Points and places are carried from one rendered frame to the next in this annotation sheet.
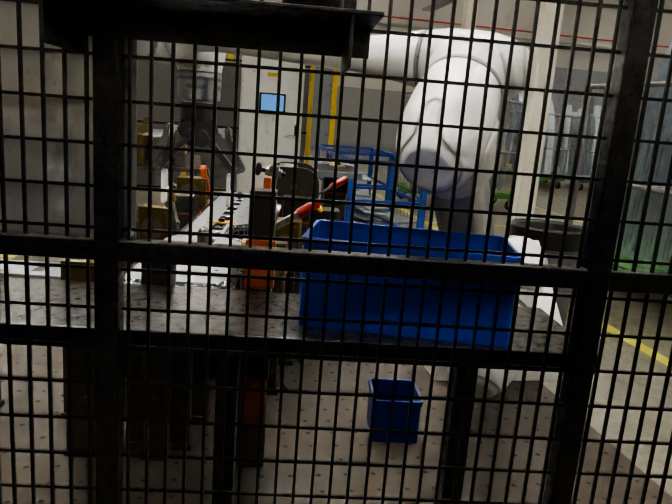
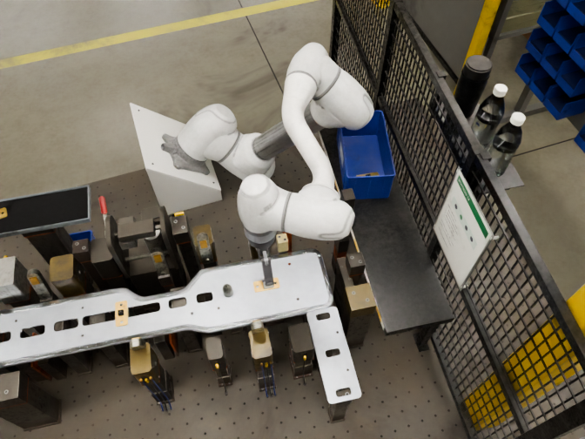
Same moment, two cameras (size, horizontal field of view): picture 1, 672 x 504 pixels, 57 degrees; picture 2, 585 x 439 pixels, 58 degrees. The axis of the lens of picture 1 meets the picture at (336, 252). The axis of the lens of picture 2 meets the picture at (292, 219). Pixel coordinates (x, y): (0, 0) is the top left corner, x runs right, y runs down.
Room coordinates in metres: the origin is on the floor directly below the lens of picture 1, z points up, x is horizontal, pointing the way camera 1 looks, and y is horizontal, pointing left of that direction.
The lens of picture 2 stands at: (1.35, 1.07, 2.55)
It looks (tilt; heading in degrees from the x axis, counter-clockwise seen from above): 57 degrees down; 262
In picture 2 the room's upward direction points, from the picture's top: straight up
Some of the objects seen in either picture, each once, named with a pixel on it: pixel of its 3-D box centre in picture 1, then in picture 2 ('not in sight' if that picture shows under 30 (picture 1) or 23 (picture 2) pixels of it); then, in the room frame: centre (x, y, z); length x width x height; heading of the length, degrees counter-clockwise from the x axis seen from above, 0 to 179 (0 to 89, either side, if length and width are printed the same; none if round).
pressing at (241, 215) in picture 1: (220, 222); (115, 317); (1.81, 0.35, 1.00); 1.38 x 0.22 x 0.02; 4
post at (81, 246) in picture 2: not in sight; (99, 274); (1.90, 0.13, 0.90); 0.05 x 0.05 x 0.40; 4
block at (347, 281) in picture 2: (161, 370); (342, 292); (1.06, 0.30, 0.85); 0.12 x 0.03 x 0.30; 94
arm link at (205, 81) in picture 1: (199, 88); (260, 225); (1.33, 0.31, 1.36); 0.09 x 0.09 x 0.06
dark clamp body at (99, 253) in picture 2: not in sight; (117, 273); (1.84, 0.13, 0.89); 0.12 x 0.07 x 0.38; 94
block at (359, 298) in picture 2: (93, 354); (354, 319); (1.04, 0.42, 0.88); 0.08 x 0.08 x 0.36; 4
